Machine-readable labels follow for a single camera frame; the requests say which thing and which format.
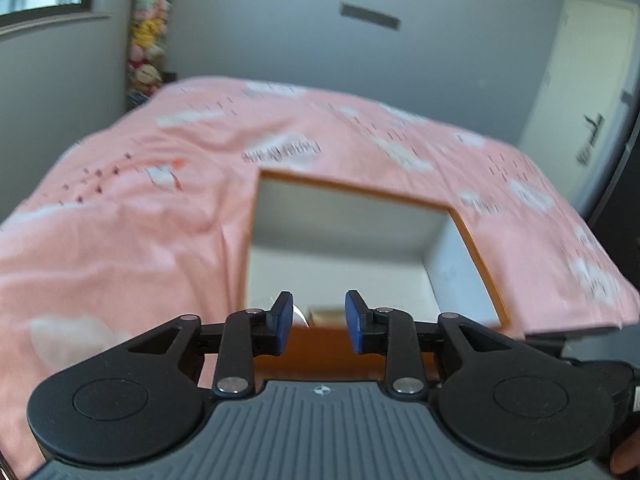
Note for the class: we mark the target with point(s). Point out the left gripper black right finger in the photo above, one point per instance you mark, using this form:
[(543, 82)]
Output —
[(399, 339)]

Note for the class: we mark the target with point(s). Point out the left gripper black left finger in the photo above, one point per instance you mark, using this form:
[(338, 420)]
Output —
[(240, 338)]

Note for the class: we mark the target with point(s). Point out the person right hand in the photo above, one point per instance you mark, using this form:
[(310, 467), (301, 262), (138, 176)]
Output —
[(627, 455)]

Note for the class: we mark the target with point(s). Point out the orange cardboard storage box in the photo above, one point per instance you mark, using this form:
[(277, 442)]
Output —
[(320, 239)]

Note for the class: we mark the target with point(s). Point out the pink cloud-print bed sheet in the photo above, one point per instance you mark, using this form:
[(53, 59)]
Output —
[(150, 218)]

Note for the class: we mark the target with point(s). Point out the stuffed toy column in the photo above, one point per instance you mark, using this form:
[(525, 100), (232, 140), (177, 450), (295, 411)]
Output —
[(148, 30)]

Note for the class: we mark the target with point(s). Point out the white door with handle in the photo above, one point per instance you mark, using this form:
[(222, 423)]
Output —
[(573, 113)]

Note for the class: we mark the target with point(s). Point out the dark wall vent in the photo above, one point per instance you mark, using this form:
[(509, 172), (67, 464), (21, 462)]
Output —
[(369, 16)]

